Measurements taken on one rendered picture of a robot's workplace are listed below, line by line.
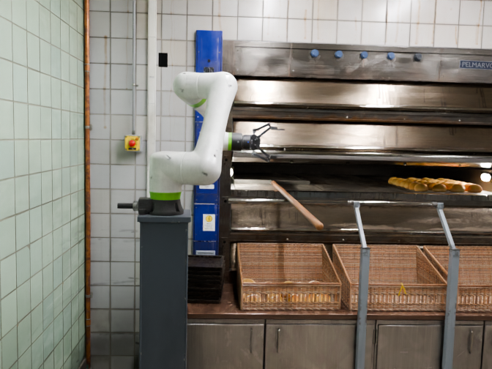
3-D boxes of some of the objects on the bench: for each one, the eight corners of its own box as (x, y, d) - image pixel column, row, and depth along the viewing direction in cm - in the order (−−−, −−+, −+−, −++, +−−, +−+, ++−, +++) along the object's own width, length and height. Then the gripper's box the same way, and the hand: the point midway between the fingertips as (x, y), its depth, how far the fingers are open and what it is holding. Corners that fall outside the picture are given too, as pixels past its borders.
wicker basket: (234, 285, 321) (236, 241, 319) (322, 285, 326) (323, 242, 323) (239, 311, 273) (240, 261, 271) (342, 311, 277) (344, 261, 275)
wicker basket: (329, 285, 325) (331, 243, 323) (415, 286, 328) (417, 244, 326) (348, 311, 277) (350, 261, 274) (449, 312, 280) (452, 263, 277)
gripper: (242, 117, 263) (283, 118, 264) (241, 165, 266) (282, 166, 267) (243, 117, 256) (285, 118, 257) (242, 166, 258) (284, 167, 259)
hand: (282, 143), depth 262 cm, fingers open, 13 cm apart
